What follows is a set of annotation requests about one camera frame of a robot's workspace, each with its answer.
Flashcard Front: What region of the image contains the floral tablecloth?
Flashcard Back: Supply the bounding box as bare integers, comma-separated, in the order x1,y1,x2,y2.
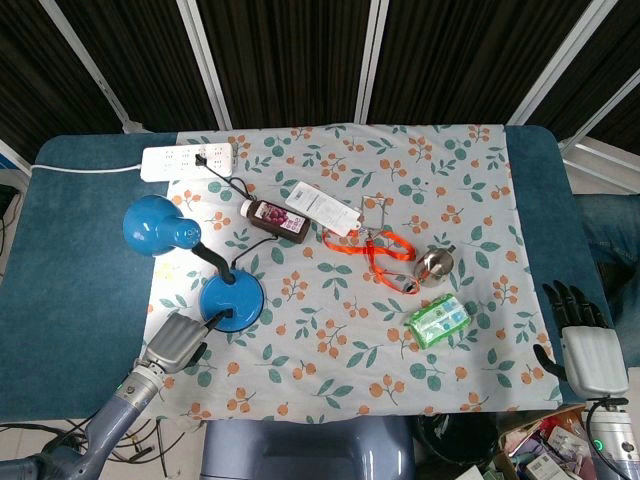
145,122,564,425

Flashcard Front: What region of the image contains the white power strip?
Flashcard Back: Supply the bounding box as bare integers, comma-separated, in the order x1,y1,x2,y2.
140,142,236,183

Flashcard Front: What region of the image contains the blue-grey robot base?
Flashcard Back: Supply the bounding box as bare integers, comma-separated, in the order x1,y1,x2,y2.
200,414,417,480

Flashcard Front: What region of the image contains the orange lanyard with badge holder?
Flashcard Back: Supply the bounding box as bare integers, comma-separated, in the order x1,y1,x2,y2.
321,195,421,296

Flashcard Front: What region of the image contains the round metal flask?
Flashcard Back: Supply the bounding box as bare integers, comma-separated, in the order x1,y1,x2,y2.
414,243,458,288

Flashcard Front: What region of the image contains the cardboard box with clutter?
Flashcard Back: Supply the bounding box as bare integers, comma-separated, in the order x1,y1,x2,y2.
492,403,606,480

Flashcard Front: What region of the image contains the blue desk lamp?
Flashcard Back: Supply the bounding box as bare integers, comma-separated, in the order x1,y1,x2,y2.
122,194,267,334

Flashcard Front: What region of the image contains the white power strip cable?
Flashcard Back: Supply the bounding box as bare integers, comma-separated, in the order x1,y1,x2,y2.
30,162,144,176

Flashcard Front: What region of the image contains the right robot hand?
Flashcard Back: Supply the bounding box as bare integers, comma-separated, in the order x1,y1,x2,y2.
532,279,630,399

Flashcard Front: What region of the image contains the dark purple juice bottle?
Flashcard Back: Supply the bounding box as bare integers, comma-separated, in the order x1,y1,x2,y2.
240,198,313,245

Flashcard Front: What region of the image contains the black power plug with cable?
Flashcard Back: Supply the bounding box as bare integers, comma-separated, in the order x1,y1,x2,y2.
194,154,282,274

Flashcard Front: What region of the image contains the black round bin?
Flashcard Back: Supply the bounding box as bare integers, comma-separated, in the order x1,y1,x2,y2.
414,412,506,469

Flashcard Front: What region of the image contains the white flat package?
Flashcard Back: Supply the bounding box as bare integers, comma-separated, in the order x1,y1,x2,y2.
286,180,362,237

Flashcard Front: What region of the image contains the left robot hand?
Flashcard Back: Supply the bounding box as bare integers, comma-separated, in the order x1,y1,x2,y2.
142,308,235,375

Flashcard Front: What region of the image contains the green tissue pack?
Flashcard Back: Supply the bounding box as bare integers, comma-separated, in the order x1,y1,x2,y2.
403,293,474,351

